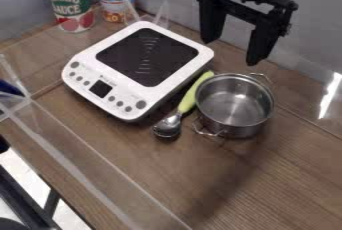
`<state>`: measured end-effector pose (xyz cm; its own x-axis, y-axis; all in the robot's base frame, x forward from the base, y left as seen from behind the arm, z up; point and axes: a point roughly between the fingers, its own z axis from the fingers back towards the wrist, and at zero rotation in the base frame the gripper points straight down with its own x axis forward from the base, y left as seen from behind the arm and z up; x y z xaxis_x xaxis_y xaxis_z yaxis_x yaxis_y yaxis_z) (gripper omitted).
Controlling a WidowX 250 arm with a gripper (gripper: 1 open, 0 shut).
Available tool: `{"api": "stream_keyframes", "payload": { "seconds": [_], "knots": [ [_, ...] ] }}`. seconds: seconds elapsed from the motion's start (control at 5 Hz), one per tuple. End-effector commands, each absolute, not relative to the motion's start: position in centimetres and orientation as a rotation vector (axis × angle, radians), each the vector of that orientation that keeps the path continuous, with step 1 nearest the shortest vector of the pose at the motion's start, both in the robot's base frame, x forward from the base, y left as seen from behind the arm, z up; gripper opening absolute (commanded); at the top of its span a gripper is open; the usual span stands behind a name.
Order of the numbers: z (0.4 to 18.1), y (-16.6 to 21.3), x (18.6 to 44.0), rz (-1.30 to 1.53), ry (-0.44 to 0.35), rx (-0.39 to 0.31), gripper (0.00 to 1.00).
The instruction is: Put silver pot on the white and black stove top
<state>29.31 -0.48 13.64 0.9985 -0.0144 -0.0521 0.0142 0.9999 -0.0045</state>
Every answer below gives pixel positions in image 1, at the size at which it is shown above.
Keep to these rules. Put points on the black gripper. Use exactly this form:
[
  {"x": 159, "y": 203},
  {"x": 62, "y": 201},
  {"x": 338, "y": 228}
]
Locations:
[{"x": 269, "y": 15}]

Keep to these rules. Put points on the silver steel pot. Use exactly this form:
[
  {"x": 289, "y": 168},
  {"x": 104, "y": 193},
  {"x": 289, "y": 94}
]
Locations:
[{"x": 235, "y": 105}]

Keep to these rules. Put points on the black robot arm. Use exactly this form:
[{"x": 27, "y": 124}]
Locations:
[{"x": 269, "y": 15}]

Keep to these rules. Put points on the white and black stove top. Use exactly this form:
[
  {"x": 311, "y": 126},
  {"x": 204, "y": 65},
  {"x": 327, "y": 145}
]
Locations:
[{"x": 128, "y": 73}]

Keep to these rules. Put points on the tomato sauce can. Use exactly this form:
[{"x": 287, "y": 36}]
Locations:
[{"x": 74, "y": 15}]

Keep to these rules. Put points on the clear acrylic barrier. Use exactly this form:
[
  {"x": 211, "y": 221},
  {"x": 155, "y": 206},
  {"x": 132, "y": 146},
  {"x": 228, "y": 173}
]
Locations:
[{"x": 103, "y": 180}]

